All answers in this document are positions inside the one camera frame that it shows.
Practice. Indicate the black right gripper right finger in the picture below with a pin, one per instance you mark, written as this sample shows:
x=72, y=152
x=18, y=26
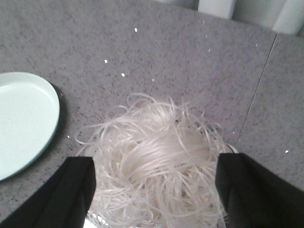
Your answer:
x=254, y=197

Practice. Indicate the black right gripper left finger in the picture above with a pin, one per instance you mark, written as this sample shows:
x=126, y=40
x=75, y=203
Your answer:
x=62, y=202

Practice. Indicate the white vermicelli bundle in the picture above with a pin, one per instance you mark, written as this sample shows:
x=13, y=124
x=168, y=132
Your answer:
x=155, y=165

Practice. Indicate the grey digital kitchen scale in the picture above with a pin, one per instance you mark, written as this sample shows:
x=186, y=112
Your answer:
x=93, y=220

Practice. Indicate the pale green plate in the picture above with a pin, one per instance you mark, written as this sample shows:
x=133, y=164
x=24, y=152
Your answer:
x=29, y=115

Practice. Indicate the white pleated curtain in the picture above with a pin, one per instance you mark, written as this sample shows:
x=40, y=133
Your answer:
x=281, y=16

